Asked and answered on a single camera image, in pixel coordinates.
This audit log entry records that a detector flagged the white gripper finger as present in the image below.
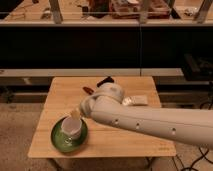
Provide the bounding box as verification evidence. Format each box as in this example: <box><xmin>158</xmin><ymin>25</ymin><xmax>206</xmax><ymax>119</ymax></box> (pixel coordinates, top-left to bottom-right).
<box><xmin>70</xmin><ymin>109</ymin><xmax>81</xmax><ymax>119</ymax></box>

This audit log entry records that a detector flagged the white ceramic cup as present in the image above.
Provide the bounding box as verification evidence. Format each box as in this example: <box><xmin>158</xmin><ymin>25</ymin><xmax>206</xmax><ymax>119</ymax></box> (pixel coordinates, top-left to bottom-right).
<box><xmin>61</xmin><ymin>116</ymin><xmax>82</xmax><ymax>139</ymax></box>

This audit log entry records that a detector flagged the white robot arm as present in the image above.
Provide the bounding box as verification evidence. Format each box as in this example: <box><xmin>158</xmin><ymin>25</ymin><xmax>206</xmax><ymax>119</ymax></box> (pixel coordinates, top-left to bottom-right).
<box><xmin>71</xmin><ymin>83</ymin><xmax>213</xmax><ymax>149</ymax></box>

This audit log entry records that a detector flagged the green ceramic bowl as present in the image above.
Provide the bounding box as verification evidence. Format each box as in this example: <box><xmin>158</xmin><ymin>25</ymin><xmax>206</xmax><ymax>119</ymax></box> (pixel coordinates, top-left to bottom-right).
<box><xmin>50</xmin><ymin>117</ymin><xmax>88</xmax><ymax>153</ymax></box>

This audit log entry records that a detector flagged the small dark red object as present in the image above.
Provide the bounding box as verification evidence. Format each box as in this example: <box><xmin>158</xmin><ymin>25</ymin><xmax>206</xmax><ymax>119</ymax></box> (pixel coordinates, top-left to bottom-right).
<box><xmin>83</xmin><ymin>87</ymin><xmax>94</xmax><ymax>95</ymax></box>

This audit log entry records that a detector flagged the wooden table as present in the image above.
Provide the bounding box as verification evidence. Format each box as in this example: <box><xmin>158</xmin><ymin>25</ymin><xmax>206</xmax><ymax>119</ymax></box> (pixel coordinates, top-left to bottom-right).
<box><xmin>28</xmin><ymin>77</ymin><xmax>176</xmax><ymax>158</ymax></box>

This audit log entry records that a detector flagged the black smartphone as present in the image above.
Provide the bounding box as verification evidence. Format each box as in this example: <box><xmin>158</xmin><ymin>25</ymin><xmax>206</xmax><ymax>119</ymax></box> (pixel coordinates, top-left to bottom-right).
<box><xmin>96</xmin><ymin>76</ymin><xmax>114</xmax><ymax>87</ymax></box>

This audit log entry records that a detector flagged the long wooden shelf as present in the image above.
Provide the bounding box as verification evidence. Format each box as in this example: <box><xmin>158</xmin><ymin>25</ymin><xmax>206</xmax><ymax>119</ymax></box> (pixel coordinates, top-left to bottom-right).
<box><xmin>0</xmin><ymin>0</ymin><xmax>213</xmax><ymax>27</ymax></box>

